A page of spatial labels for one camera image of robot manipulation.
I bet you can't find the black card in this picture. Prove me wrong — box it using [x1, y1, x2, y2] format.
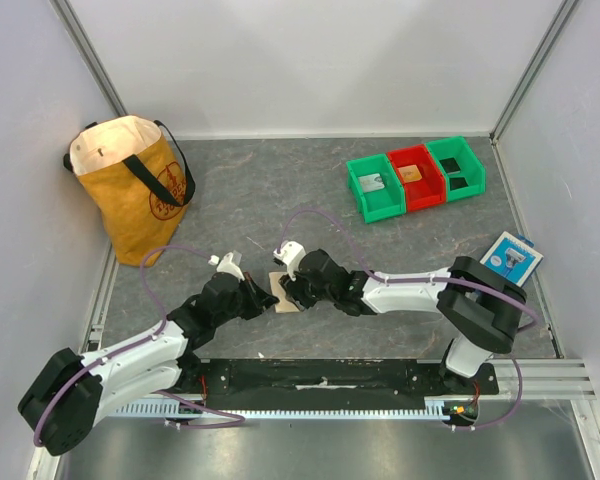
[449, 177, 468, 191]
[439, 157, 461, 175]

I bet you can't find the yellow paper tote bag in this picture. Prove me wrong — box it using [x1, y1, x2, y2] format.
[63, 115, 196, 267]

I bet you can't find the orange card in bin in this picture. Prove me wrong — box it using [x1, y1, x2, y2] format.
[398, 165, 422, 184]

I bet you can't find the right green plastic bin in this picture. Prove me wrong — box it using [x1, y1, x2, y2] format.
[425, 136, 486, 203]

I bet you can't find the black card upper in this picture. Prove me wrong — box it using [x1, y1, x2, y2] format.
[439, 157, 461, 175]

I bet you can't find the aluminium frame profile rail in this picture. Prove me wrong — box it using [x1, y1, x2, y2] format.
[87, 357, 597, 401]

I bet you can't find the blue razor package box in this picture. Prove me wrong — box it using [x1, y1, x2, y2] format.
[480, 231, 544, 287]

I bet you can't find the silver card in bin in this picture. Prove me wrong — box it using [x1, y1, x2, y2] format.
[357, 173, 385, 193]

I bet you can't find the red plastic bin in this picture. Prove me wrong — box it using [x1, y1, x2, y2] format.
[387, 144, 447, 213]

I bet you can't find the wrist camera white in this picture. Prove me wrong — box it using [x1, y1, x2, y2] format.
[273, 240, 306, 281]
[207, 251, 245, 281]

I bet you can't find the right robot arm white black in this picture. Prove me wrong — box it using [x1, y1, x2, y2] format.
[274, 241, 526, 394]

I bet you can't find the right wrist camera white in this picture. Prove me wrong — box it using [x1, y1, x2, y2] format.
[273, 240, 306, 281]

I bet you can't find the green plastic bin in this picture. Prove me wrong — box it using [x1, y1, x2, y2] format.
[346, 154, 406, 224]
[425, 136, 486, 203]

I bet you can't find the left green plastic bin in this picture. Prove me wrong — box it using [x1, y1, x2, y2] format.
[346, 154, 406, 224]

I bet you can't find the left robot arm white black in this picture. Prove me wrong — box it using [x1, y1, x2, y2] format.
[17, 273, 279, 456]

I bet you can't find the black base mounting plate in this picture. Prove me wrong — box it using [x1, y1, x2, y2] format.
[169, 359, 499, 410]

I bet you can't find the black card lower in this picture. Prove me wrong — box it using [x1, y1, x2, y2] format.
[449, 177, 468, 191]

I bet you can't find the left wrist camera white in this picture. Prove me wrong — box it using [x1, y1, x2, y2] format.
[207, 251, 245, 281]

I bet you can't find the slotted cable duct rail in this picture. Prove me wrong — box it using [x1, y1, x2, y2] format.
[109, 397, 450, 421]

